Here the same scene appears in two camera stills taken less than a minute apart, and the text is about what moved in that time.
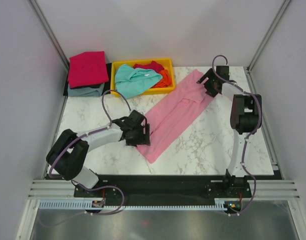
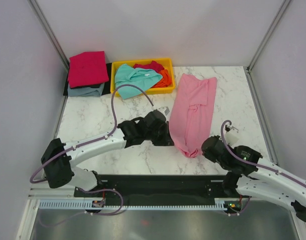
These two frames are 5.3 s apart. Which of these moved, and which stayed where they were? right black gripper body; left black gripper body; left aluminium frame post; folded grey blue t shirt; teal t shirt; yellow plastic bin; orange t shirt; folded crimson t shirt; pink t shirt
Moved: right black gripper body; pink t shirt; left black gripper body
Stayed: teal t shirt; folded crimson t shirt; folded grey blue t shirt; left aluminium frame post; yellow plastic bin; orange t shirt
